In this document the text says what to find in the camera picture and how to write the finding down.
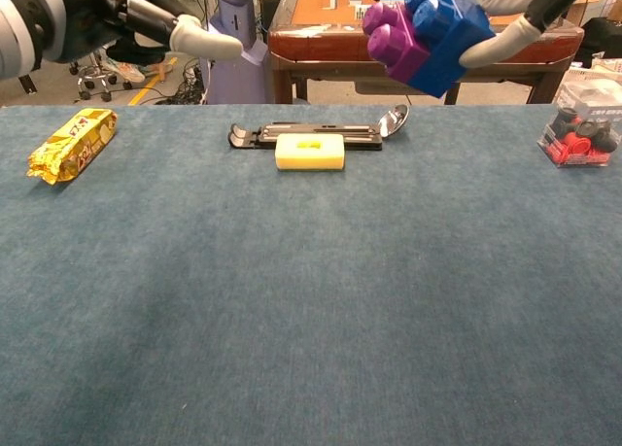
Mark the clear box of red caps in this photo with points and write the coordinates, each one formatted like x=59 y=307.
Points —
x=578 y=142

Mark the yellow soap bar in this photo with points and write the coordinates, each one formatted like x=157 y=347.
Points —
x=311 y=155

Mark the white plastic basket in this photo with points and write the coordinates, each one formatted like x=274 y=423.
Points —
x=588 y=84

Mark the light wooden post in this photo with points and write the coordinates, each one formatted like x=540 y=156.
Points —
x=161 y=72

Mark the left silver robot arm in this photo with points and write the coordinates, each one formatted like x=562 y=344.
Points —
x=24 y=23

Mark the purple building block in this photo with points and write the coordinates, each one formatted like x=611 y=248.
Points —
x=393 y=47

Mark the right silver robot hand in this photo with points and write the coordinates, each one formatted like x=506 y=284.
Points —
x=505 y=40

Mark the lilac robot pedestal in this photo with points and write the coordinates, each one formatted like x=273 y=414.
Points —
x=233 y=77

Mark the black folding phone stand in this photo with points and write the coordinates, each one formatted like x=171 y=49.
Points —
x=257 y=135

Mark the blue table cloth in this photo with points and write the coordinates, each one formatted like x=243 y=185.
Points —
x=194 y=271

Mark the wooden mahjong table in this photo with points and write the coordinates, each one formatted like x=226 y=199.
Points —
x=316 y=45

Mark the row of face-up mahjong tiles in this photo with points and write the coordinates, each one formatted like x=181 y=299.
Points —
x=360 y=12

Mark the yellow snack packet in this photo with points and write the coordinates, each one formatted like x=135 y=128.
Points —
x=73 y=145

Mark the blue building block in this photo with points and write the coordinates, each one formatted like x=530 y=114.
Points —
x=452 y=43

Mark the dark wooden table leg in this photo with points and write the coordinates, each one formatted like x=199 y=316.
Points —
x=26 y=84

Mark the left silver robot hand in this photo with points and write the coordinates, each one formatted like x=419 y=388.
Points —
x=146 y=21

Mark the black bag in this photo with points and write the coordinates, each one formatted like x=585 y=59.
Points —
x=602 y=38

